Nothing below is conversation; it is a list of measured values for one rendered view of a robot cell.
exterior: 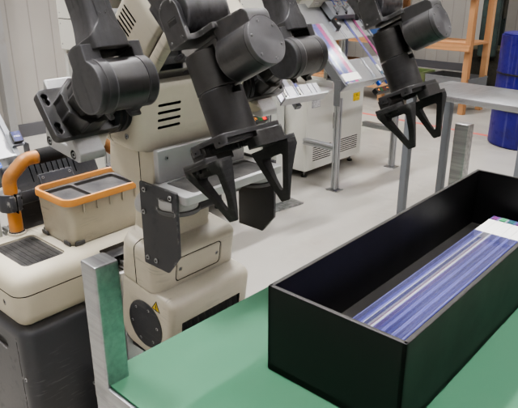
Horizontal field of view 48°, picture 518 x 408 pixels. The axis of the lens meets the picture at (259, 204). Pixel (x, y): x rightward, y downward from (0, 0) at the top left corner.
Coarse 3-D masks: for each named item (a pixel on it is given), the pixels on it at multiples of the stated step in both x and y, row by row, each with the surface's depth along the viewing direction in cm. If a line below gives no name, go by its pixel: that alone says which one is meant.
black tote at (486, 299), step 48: (480, 192) 105; (384, 240) 83; (432, 240) 96; (288, 288) 68; (336, 288) 76; (384, 288) 85; (480, 288) 67; (288, 336) 65; (336, 336) 61; (384, 336) 56; (432, 336) 59; (480, 336) 72; (336, 384) 62; (384, 384) 58; (432, 384) 63
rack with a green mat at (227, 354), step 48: (96, 288) 62; (96, 336) 65; (192, 336) 76; (240, 336) 76; (96, 384) 68; (144, 384) 67; (192, 384) 67; (240, 384) 67; (288, 384) 67; (480, 384) 67
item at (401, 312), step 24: (480, 240) 92; (504, 240) 92; (432, 264) 85; (456, 264) 85; (480, 264) 85; (408, 288) 78; (432, 288) 78; (456, 288) 78; (360, 312) 72; (384, 312) 72; (408, 312) 72; (432, 312) 72; (408, 336) 68
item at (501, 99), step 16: (416, 96) 327; (448, 96) 309; (464, 96) 307; (480, 96) 307; (496, 96) 307; (512, 96) 307; (448, 112) 356; (512, 112) 285; (448, 128) 360; (448, 144) 365; (400, 176) 344; (400, 192) 347; (400, 208) 350
